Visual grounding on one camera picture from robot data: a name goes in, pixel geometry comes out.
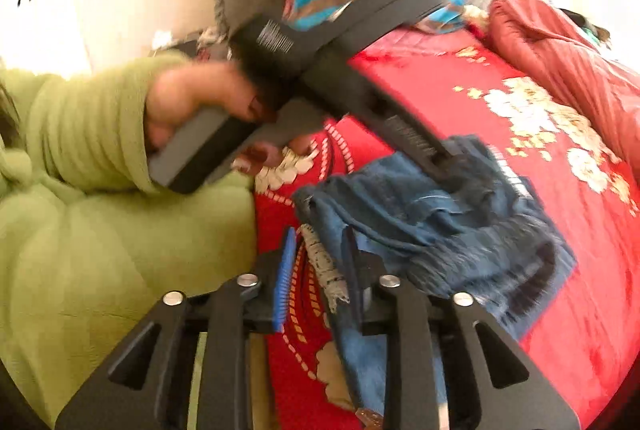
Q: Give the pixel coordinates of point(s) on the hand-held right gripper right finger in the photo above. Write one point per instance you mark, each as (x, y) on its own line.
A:
(405, 325)

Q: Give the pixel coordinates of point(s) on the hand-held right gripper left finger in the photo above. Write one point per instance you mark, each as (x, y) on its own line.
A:
(230, 310)

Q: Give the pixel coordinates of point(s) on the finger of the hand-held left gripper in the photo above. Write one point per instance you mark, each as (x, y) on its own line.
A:
(380, 110)
(385, 7)

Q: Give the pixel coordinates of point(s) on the blue pants with lace trim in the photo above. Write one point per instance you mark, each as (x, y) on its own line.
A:
(450, 235)

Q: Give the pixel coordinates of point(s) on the person's left forearm green sleeve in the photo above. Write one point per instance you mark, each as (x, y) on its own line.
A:
(75, 125)

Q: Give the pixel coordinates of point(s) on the person's left hand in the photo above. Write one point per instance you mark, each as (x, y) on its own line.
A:
(200, 85)

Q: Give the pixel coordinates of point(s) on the person's green clothing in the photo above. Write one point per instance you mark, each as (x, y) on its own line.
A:
(100, 285)

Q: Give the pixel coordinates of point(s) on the pink quilt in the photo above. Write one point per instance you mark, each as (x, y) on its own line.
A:
(550, 45)

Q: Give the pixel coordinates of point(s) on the red floral blanket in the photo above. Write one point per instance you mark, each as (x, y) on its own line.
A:
(575, 310)

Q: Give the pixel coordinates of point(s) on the dark patterned object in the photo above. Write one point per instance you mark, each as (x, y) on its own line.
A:
(585, 27)

